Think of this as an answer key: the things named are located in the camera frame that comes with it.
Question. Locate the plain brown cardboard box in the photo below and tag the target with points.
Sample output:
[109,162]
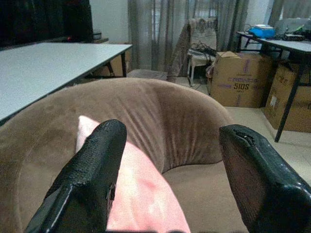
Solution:
[289,97]

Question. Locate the brown round velvet sofa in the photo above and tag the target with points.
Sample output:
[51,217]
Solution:
[170,126]

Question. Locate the black gadget on grey table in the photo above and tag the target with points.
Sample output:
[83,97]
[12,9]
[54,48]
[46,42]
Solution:
[292,37]

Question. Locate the white small side table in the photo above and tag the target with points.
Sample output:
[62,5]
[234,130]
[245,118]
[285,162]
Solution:
[198,65]

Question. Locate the white folding table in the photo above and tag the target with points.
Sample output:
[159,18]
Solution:
[48,68]

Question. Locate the blue device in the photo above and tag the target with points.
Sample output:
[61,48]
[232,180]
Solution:
[262,31]

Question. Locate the grey sheer curtain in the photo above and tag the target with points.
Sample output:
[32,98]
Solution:
[289,9]
[165,34]

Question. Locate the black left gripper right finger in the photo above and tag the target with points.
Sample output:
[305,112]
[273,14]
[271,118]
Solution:
[264,179]

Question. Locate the cardboard box with purple print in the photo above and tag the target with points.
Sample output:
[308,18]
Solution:
[239,80]

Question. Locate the pink pillow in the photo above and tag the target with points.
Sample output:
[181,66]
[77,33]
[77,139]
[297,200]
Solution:
[141,189]

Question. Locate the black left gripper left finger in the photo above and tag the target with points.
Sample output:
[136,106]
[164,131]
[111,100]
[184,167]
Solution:
[85,174]

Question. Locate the cardboard box under white table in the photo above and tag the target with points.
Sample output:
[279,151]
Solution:
[116,64]

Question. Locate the grey table with black legs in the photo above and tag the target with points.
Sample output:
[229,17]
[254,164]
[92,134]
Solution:
[291,48]

